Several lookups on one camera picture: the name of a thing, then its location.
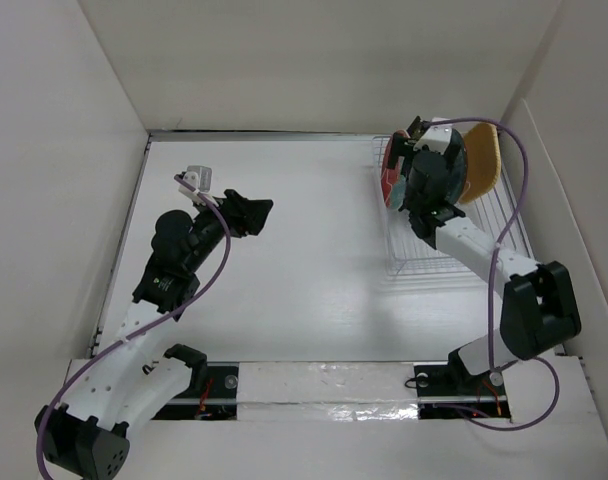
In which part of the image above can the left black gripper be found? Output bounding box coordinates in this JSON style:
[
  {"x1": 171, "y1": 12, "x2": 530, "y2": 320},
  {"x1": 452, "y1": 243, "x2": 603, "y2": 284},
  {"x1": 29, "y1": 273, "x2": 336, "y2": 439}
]
[{"x1": 185, "y1": 190, "x2": 271, "y2": 273}]

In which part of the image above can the black square plate yellow centre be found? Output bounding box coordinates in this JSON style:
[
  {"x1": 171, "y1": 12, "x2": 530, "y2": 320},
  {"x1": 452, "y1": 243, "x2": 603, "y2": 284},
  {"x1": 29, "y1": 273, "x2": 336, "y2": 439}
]
[{"x1": 406, "y1": 116, "x2": 431, "y2": 143}]

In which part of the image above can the red and teal floral plate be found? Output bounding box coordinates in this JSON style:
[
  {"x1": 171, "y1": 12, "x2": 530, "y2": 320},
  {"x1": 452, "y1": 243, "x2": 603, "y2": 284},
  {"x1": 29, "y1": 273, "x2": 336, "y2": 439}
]
[{"x1": 380, "y1": 130, "x2": 408, "y2": 210}]

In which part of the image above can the round dark teal plate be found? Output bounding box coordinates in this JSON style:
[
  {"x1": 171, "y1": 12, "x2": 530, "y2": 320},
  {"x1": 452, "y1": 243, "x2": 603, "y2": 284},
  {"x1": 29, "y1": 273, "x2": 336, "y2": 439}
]
[{"x1": 444, "y1": 129, "x2": 468, "y2": 204}]

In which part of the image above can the orange woven bamboo plate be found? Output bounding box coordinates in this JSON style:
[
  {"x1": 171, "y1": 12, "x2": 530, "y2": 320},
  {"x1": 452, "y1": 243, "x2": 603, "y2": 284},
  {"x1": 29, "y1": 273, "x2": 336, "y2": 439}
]
[{"x1": 458, "y1": 123, "x2": 502, "y2": 204}]

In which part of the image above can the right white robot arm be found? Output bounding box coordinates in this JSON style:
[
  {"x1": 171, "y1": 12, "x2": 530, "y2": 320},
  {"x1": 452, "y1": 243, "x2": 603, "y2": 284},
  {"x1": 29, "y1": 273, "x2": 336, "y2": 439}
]
[{"x1": 380, "y1": 125, "x2": 581, "y2": 393}]

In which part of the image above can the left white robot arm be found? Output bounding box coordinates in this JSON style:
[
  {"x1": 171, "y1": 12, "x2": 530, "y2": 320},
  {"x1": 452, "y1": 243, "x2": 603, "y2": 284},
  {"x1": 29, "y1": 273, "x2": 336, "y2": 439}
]
[{"x1": 35, "y1": 189, "x2": 273, "y2": 479}]

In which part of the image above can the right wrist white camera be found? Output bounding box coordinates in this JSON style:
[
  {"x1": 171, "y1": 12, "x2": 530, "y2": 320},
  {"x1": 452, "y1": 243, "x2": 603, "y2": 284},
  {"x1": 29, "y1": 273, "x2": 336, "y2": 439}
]
[{"x1": 413, "y1": 124, "x2": 452, "y2": 155}]

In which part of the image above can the wrist white camera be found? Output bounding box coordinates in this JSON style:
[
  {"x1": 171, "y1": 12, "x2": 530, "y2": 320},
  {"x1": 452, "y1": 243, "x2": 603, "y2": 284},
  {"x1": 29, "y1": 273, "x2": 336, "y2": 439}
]
[
  {"x1": 174, "y1": 165, "x2": 214, "y2": 205},
  {"x1": 413, "y1": 124, "x2": 452, "y2": 155}
]

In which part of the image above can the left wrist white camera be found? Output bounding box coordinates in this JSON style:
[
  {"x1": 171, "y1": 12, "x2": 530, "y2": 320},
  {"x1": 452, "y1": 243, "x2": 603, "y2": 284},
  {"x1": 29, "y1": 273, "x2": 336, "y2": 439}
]
[{"x1": 174, "y1": 165, "x2": 214, "y2": 205}]

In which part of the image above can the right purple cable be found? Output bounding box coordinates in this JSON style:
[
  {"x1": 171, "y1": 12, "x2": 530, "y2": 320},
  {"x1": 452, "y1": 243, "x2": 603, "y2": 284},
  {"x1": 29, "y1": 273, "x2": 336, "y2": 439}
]
[{"x1": 431, "y1": 117, "x2": 561, "y2": 432}]

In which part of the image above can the purple cable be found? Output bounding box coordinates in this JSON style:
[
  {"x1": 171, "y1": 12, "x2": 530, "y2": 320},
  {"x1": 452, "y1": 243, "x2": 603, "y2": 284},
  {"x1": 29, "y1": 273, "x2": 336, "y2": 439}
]
[
  {"x1": 36, "y1": 174, "x2": 233, "y2": 480},
  {"x1": 431, "y1": 117, "x2": 561, "y2": 432}
]

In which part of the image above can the white wire dish rack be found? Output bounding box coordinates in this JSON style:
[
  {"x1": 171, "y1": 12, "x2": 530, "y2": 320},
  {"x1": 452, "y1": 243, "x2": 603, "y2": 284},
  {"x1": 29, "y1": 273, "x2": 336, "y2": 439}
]
[{"x1": 371, "y1": 135, "x2": 516, "y2": 276}]

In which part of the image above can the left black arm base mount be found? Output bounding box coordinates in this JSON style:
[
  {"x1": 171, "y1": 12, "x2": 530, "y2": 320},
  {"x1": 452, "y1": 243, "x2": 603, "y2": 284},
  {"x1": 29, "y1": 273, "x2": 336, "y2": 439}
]
[{"x1": 153, "y1": 344, "x2": 240, "y2": 421}]

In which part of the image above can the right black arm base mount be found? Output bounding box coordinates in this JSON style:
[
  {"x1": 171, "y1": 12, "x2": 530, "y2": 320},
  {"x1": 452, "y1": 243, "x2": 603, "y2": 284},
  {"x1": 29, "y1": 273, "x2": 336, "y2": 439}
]
[{"x1": 404, "y1": 361, "x2": 511, "y2": 420}]

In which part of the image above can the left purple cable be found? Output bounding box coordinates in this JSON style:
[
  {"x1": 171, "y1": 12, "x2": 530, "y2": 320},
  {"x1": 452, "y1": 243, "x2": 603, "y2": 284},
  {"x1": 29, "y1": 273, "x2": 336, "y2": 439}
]
[{"x1": 36, "y1": 174, "x2": 233, "y2": 480}]

